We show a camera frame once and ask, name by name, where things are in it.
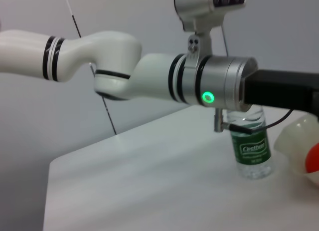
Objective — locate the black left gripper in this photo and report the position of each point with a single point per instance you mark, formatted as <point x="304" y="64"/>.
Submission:
<point x="281" y="88"/>

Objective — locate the water bottle with green label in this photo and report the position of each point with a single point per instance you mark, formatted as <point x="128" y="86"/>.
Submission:
<point x="251" y="151"/>

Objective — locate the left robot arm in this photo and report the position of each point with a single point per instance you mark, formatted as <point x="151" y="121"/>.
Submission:
<point x="112" y="66"/>

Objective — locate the translucent green fruit bowl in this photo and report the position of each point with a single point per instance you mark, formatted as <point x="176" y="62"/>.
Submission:
<point x="294" y="136"/>

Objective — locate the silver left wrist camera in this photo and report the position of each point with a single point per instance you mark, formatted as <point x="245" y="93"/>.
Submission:
<point x="199" y="6"/>

